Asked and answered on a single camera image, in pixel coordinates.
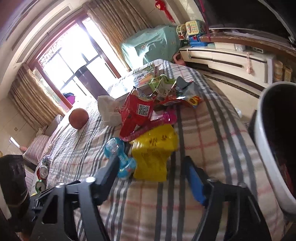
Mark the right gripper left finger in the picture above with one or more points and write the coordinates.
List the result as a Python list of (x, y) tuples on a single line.
[(91, 193)]

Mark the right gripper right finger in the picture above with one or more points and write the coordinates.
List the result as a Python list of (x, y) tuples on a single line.
[(245, 220)]

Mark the blue dumbbell shaped toy package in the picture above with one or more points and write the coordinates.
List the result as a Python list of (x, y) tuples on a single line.
[(127, 165)]

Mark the yellow plastic bag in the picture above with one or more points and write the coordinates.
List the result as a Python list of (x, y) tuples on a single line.
[(152, 151)]

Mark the red snack bag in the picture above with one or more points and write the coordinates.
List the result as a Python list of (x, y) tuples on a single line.
[(134, 114)]

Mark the pink plastic wrapper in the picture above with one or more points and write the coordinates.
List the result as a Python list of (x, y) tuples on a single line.
[(168, 117)]

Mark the grey foil snack bag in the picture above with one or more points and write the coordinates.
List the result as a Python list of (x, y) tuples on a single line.
[(182, 92)]

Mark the green snack pouch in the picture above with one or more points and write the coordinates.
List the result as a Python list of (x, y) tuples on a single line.
[(161, 86)]

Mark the white round trash bin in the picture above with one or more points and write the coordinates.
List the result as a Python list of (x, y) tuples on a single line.
[(274, 137)]

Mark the green soda can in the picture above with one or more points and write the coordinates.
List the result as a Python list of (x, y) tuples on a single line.
[(40, 186)]

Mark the red soda can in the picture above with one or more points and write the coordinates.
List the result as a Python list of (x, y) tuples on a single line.
[(42, 172)]

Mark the pink plaid sofa cushion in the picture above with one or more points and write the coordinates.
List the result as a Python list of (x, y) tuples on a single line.
[(34, 152)]

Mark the red round ball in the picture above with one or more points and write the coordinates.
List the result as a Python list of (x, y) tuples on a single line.
[(78, 118)]

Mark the beige left curtain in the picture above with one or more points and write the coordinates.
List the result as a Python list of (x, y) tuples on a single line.
[(32, 101)]

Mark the beige curtain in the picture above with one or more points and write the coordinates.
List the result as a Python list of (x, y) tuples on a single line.
[(32, 101), (117, 20)]

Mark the white crumpled tissue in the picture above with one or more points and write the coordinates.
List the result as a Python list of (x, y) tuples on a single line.
[(108, 108)]

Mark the purple tall thermos bottle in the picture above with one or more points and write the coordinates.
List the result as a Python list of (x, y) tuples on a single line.
[(90, 82)]

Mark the white TV cabinet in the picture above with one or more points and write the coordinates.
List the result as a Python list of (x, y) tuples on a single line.
[(254, 64)]

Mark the beige right curtain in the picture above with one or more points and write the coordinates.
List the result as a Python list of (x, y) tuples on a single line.
[(117, 20)]

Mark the teal cloth covered box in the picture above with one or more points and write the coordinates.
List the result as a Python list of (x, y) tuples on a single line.
[(150, 44)]

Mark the yellow toy cash register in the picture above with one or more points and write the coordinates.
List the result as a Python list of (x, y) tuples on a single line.
[(190, 33)]

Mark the black flat screen television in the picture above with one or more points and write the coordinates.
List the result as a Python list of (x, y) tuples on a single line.
[(274, 17)]

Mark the red hanging lantern decoration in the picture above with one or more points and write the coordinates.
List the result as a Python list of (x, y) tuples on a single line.
[(161, 5)]

